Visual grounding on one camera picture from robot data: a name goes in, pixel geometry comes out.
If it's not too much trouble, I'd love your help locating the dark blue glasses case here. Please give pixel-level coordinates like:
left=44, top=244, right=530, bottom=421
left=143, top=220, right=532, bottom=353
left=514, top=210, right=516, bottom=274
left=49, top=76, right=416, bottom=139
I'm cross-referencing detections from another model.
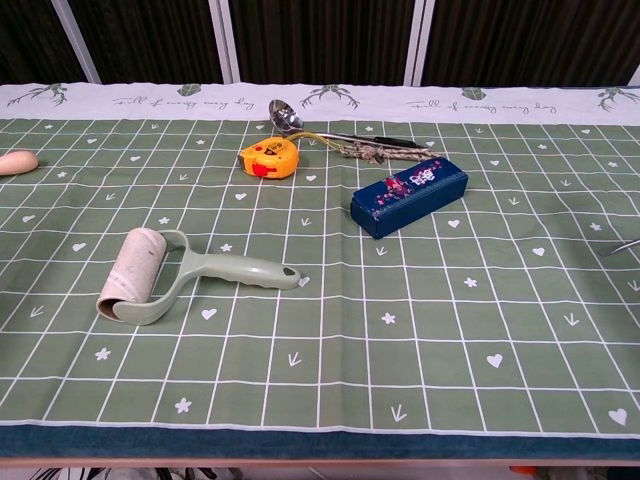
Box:
left=349, top=156, right=470, bottom=240

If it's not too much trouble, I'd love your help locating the green grid tablecloth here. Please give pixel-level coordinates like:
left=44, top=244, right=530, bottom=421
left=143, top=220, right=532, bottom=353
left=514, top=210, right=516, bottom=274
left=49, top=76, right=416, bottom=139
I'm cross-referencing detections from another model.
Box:
left=0, top=81, right=640, bottom=461

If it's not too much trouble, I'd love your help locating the yellow tape measure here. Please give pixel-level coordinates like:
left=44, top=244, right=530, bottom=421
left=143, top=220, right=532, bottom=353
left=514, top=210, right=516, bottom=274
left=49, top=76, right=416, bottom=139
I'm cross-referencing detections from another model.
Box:
left=238, top=138, right=301, bottom=180

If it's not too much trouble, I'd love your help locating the green lint roller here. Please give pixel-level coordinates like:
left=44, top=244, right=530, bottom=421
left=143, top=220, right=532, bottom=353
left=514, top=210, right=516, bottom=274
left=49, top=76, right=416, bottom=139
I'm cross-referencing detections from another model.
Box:
left=96, top=227, right=302, bottom=327

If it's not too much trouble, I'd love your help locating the black orange screwdriver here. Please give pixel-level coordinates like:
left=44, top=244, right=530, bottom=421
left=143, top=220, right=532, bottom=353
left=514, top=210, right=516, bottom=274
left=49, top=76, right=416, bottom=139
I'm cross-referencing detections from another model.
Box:
left=598, top=240, right=640, bottom=258

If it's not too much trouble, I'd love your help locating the steel ladle black handle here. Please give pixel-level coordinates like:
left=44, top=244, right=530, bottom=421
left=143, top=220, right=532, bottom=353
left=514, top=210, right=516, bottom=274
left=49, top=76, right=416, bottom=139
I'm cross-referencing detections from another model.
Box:
left=268, top=98, right=431, bottom=154

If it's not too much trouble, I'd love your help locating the white aluminium partition post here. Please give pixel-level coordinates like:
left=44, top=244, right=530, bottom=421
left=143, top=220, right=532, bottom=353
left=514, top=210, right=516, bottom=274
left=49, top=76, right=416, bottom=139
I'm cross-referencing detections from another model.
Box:
left=401, top=0, right=437, bottom=87
left=208, top=0, right=242, bottom=85
left=49, top=0, right=103, bottom=85

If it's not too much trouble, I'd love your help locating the wooden stamp handle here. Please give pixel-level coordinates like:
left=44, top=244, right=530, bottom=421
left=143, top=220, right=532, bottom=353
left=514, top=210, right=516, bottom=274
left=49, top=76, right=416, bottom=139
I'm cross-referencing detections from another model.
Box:
left=0, top=150, right=40, bottom=177

